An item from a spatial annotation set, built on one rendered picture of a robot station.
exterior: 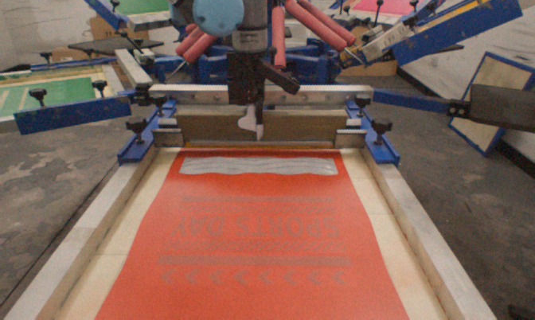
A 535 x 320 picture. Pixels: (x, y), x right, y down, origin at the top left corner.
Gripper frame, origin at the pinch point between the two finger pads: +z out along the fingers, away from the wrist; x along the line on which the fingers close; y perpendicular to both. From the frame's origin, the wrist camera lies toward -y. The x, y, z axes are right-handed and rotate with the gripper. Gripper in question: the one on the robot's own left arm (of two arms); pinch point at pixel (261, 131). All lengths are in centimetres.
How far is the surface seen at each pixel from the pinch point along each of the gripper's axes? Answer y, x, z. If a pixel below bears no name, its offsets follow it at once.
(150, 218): 19.9, 25.5, 4.9
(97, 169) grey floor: 132, -136, 100
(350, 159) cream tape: -21.5, 4.4, 5.6
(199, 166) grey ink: 14.2, 8.8, 4.6
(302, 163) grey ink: -9.6, 7.4, 4.8
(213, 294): 6.0, 40.6, 5.0
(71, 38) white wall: 292, -412, 49
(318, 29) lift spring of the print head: -22, -62, -14
